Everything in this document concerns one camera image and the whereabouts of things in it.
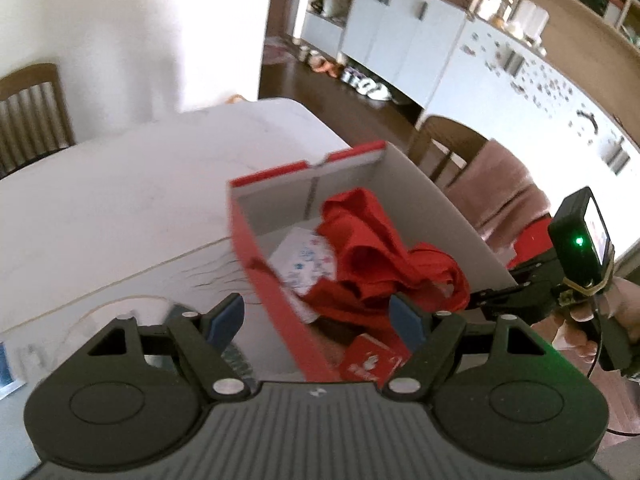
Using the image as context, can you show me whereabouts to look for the patterned doormat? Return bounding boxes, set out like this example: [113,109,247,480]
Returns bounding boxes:
[262,36,302,67]

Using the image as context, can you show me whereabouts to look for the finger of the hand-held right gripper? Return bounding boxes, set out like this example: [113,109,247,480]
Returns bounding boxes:
[507,252,563,286]
[470,285,563,322]

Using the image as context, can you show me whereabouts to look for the person's right hand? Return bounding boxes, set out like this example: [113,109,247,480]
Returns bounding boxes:
[552,280,640,359]

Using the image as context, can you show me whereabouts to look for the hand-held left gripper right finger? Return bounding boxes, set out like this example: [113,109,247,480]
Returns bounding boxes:
[381,294,551,402]

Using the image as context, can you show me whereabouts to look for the red and white cardboard box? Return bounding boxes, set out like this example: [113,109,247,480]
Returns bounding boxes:
[226,141,521,386]

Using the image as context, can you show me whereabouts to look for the small red box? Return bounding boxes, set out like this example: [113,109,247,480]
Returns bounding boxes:
[337,334,412,385]

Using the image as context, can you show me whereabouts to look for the white patterned tissue pack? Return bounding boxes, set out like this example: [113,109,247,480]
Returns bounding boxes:
[269,227,337,323]

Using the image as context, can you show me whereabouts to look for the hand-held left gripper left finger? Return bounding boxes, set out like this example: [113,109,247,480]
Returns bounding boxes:
[89,293,251,401]

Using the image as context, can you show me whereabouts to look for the red chair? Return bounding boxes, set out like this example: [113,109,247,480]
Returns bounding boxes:
[505,216,557,272]

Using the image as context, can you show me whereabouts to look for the pink towel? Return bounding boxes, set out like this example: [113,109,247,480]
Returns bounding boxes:
[444,140,552,252]

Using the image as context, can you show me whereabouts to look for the black cable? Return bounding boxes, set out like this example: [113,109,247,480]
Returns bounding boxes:
[589,355,640,441]

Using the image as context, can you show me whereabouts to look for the row of glass jars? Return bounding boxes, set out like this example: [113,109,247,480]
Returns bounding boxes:
[472,0,551,56]

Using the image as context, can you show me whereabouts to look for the white sticker covered cabinet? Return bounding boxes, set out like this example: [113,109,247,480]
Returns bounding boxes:
[415,20,640,263]

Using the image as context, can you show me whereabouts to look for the low white side cabinet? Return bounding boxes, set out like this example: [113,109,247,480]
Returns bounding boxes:
[299,0,347,52]

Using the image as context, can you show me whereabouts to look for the row of shoes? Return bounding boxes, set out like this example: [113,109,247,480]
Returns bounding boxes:
[304,49,395,104]

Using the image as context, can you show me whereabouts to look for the red cloth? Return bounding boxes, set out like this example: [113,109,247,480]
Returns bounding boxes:
[312,187,471,327]

